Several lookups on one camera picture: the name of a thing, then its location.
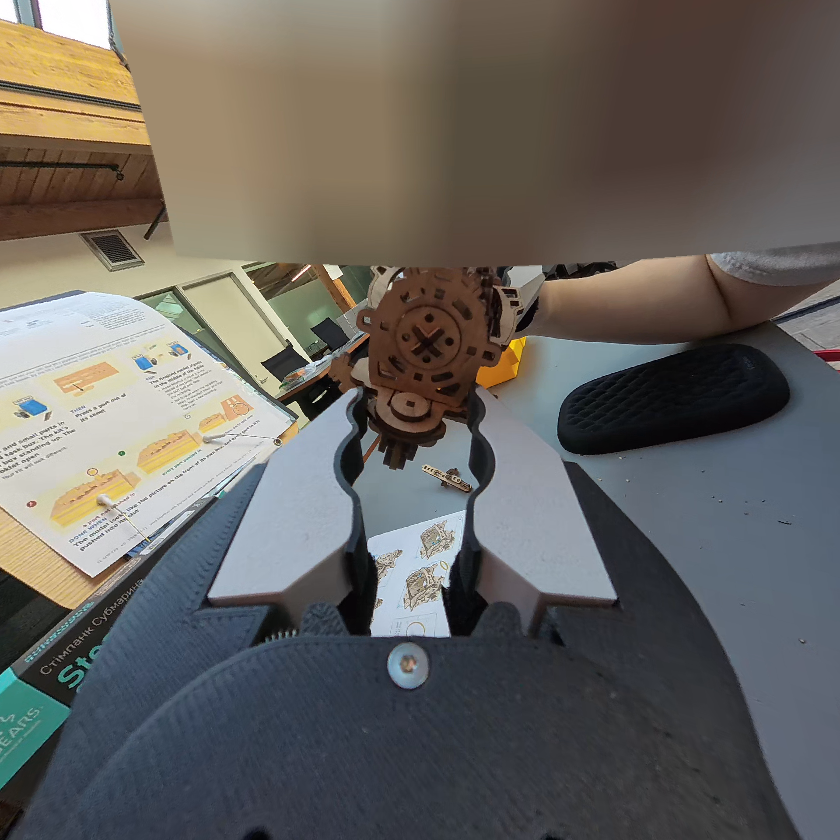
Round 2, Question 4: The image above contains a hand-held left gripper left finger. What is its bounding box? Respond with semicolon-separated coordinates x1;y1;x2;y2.
207;387;374;634

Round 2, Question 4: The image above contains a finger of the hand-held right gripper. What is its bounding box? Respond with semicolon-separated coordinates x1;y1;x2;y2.
500;266;547;343

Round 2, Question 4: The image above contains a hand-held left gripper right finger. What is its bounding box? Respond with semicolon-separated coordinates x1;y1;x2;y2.
449;386;619;636

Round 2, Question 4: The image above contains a wooden mechanical gear model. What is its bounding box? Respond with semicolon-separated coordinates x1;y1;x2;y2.
328;265;519;473

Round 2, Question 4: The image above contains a person's right forearm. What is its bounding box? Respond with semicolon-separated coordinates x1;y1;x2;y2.
533;254;746;345

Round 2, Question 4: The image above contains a grey desk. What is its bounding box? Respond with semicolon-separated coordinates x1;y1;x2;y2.
289;320;840;840

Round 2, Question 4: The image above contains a yellow plastic bin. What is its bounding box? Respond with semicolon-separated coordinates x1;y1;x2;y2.
475;335;529;389

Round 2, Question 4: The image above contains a flat wooden lever part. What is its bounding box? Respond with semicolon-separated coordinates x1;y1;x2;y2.
423;463;474;494

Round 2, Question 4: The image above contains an open instruction booklet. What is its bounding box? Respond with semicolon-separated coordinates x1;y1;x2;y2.
367;511;467;638

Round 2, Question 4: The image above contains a black mesh chair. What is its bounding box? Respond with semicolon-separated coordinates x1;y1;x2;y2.
260;340;311;395

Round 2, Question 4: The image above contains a black padded wrist rest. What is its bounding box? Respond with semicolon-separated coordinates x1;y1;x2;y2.
557;344;792;455

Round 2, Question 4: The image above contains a black office chair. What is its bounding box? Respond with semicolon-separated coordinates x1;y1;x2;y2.
309;318;350;353

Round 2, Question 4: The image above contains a person's white shirt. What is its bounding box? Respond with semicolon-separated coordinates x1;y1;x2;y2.
707;242;840;289

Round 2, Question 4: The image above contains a black model kit box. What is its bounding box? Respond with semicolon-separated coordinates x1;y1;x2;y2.
0;502;221;791

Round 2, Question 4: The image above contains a wall air vent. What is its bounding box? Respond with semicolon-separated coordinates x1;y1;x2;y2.
79;229;146;272

